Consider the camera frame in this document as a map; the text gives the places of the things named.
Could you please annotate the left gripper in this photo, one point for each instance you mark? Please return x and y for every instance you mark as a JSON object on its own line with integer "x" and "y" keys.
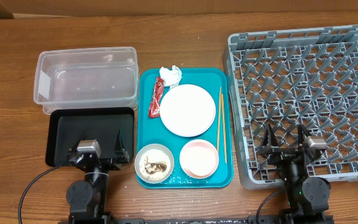
{"x": 120, "y": 153}

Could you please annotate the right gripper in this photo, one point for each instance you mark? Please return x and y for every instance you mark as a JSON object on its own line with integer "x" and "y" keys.
{"x": 269, "y": 145}

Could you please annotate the grey bowl with food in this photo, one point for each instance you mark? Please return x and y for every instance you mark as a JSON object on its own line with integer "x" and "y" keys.
{"x": 154, "y": 163}

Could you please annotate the red snack wrapper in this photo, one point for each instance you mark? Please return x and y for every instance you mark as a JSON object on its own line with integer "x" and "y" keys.
{"x": 158, "y": 90}

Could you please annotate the wooden chopstick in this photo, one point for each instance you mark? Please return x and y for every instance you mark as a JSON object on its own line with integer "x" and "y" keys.
{"x": 224, "y": 128}
{"x": 219, "y": 120}

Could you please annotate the pink bowl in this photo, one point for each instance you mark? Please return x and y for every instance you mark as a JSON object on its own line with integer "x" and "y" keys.
{"x": 199, "y": 159}

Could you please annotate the large white plate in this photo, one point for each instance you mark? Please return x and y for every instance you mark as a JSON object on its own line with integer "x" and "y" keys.
{"x": 187, "y": 110}

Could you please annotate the white tissue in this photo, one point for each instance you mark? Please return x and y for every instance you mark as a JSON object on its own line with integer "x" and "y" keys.
{"x": 171, "y": 77}

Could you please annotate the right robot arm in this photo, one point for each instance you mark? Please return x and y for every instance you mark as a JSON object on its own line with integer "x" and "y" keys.
{"x": 307, "y": 196}

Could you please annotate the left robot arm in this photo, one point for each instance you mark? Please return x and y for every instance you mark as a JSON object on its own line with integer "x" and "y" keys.
{"x": 87, "y": 197}

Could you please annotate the grey dishwasher rack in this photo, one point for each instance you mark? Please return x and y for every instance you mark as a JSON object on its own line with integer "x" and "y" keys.
{"x": 285, "y": 78}

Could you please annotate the black plastic tray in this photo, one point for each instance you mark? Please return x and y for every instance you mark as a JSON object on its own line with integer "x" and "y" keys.
{"x": 102, "y": 124}

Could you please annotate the clear plastic bin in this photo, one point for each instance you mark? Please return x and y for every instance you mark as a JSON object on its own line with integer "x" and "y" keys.
{"x": 101, "y": 77}

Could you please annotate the teal serving tray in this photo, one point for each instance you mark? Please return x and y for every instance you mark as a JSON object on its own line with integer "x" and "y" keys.
{"x": 152, "y": 130}

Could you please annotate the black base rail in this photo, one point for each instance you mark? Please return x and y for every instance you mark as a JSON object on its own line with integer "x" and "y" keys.
{"x": 248, "y": 220}

